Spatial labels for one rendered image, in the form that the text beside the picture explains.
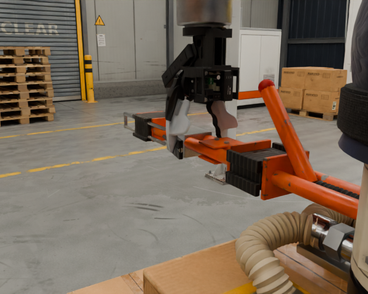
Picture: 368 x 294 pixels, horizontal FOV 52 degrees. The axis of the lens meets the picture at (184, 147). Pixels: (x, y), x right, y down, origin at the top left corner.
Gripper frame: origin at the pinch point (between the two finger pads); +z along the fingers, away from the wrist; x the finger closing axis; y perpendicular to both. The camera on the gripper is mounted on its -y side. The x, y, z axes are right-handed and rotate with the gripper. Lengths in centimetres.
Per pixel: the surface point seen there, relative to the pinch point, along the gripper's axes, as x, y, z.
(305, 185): -1.3, 26.2, -0.6
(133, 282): 4, -41, 53
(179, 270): -12.8, 15.7, 13.0
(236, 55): 190, -226, -12
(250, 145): 1.2, 13.2, -2.4
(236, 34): 189, -226, -30
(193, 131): 1.2, -2.9, -1.7
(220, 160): -1.6, 9.5, 0.5
